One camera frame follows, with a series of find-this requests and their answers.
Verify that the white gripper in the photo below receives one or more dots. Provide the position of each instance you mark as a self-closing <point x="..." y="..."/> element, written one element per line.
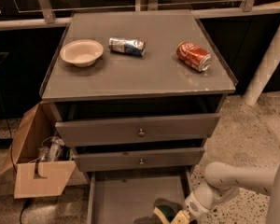
<point x="195" y="205"/>

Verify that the green yellow sponge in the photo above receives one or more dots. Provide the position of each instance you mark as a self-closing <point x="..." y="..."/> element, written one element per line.
<point x="165" y="213"/>

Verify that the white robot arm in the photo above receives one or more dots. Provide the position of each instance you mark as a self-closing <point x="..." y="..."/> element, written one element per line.
<point x="245" y="145"/>

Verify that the grey middle drawer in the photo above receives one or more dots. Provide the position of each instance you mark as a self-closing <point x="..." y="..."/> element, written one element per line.
<point x="128" y="160"/>

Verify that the grey drawer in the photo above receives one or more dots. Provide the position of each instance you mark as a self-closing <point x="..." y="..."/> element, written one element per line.
<point x="130" y="196"/>
<point x="128" y="160"/>
<point x="98" y="132"/>

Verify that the grey bottom drawer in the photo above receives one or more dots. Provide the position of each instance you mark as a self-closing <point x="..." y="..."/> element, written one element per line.
<point x="130" y="196"/>

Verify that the grey top drawer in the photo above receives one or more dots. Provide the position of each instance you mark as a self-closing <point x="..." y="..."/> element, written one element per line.
<point x="98" y="132"/>

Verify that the grey drawer cabinet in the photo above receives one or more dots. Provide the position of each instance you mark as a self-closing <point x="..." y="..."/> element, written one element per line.
<point x="122" y="86"/>

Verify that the open cardboard box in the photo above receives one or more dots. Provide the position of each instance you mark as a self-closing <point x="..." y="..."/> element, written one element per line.
<point x="42" y="179"/>

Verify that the red cola can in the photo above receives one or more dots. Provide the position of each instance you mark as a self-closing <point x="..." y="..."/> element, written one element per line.
<point x="194" y="56"/>

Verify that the crushed blue silver can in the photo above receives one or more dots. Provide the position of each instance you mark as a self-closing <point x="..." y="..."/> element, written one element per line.
<point x="127" y="46"/>

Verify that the beige paper bowl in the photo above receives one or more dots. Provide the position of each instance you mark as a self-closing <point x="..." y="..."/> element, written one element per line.
<point x="82" y="53"/>

